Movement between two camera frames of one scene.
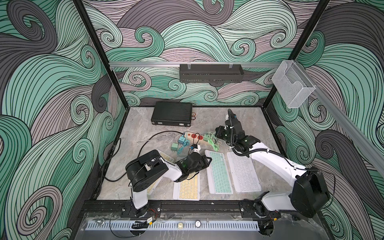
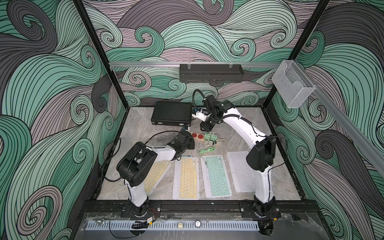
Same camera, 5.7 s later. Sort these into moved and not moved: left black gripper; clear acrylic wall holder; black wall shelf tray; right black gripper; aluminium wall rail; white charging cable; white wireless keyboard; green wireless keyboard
Moved: right black gripper; left black gripper; green wireless keyboard
Not moved: clear acrylic wall holder; aluminium wall rail; white wireless keyboard; black wall shelf tray; white charging cable
